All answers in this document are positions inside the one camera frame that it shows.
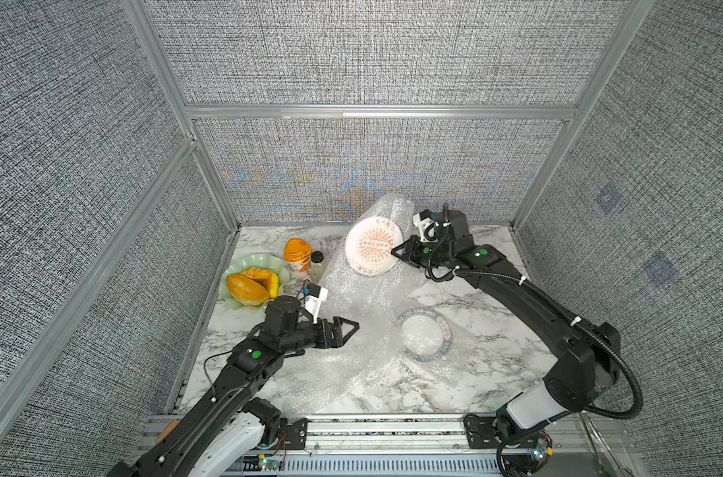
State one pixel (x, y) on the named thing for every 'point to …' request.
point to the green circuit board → (261, 462)
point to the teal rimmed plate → (424, 335)
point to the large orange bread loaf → (246, 290)
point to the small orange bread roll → (257, 273)
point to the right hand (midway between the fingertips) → (390, 244)
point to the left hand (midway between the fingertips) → (352, 325)
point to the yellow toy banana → (274, 285)
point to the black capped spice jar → (316, 267)
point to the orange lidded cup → (297, 252)
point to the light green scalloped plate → (257, 260)
